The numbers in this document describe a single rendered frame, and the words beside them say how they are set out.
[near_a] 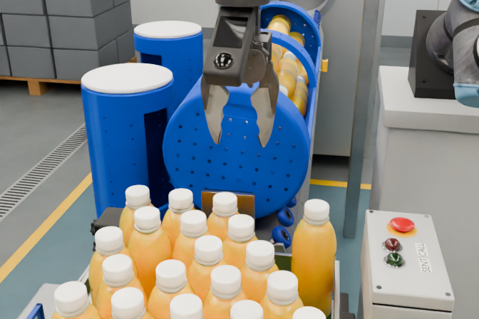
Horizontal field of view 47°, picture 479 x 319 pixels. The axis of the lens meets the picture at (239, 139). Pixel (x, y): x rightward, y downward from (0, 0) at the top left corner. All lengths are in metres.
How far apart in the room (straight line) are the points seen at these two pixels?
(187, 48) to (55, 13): 2.48
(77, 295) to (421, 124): 0.77
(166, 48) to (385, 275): 1.64
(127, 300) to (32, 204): 2.55
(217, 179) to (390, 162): 0.39
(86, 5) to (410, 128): 3.56
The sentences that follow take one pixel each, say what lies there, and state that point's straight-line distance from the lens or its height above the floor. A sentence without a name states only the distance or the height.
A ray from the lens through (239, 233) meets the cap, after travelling 0.83.
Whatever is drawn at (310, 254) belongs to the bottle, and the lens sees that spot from 0.90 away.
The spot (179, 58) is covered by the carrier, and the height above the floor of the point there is 0.94.
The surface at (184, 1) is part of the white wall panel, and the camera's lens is 6.37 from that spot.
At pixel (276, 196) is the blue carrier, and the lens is 1.09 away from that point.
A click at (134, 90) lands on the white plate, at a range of 1.63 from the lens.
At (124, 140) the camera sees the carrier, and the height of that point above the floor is 0.88.
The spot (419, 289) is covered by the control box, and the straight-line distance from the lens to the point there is 0.76.
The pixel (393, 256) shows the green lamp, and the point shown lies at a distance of 0.79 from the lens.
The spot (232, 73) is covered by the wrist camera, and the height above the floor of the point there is 1.37.
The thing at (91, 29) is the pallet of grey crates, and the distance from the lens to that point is 4.53.
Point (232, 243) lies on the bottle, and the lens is 0.84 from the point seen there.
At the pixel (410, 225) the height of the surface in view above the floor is 1.11.
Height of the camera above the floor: 1.56
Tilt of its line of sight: 24 degrees down
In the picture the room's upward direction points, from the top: straight up
